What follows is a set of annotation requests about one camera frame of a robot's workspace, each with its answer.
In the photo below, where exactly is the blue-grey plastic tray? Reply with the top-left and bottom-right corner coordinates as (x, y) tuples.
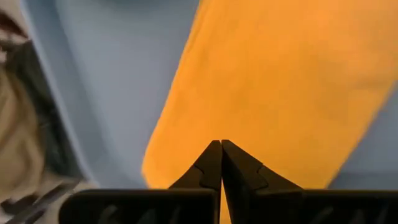
(20, 0), (398, 191)

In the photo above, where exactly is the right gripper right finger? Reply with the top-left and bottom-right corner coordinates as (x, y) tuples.
(221, 139), (305, 195)

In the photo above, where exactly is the silver fork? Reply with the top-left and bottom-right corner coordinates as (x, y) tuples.
(0, 179), (82, 224)

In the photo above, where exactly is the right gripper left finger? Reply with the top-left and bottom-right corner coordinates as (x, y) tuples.
(169, 139), (223, 191)

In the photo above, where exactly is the orange-yellow cloth napkin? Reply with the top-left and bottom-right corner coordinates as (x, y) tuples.
(140, 0), (398, 224)

